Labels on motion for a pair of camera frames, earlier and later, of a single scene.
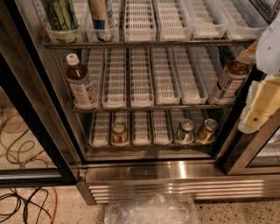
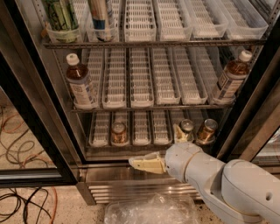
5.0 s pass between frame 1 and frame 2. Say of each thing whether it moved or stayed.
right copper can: stayed
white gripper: moved
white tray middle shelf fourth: stayed
